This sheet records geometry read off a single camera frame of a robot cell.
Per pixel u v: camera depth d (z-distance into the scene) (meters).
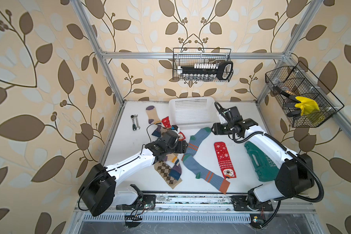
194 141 0.97
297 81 0.79
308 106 0.68
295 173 0.42
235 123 0.64
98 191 0.41
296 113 0.64
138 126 1.06
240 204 0.73
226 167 0.87
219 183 0.80
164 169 0.86
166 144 0.63
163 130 1.04
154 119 1.09
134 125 1.05
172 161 0.85
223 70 0.84
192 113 1.16
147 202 0.74
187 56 0.91
